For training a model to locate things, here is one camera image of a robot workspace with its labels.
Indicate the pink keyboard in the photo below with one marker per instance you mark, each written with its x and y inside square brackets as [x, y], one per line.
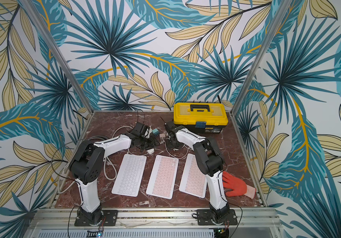
[193, 181]
[162, 178]

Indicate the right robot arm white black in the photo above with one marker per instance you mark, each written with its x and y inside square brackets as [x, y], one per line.
[209, 161]

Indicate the pink keyboard middle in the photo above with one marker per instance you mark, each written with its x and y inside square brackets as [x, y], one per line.
[162, 178]

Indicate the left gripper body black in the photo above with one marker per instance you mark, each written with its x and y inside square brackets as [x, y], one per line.
[147, 143]

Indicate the yellow black toolbox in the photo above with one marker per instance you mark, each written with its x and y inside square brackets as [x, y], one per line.
[201, 117]

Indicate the white power strip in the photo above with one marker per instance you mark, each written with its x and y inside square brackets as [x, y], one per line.
[151, 151]

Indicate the pink keyboard right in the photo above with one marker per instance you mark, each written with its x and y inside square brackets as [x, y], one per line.
[193, 181]

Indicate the red work glove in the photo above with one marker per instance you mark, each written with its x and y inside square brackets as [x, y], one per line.
[237, 187]

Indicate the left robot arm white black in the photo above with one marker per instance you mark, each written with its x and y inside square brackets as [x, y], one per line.
[88, 160]

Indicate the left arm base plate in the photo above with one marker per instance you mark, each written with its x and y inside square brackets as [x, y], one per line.
[99, 217]

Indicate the white wireless keyboard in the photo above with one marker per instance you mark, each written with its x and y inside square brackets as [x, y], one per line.
[129, 176]

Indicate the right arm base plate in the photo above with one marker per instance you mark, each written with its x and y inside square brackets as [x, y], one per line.
[207, 217]

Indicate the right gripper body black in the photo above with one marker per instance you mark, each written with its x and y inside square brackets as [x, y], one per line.
[169, 140]

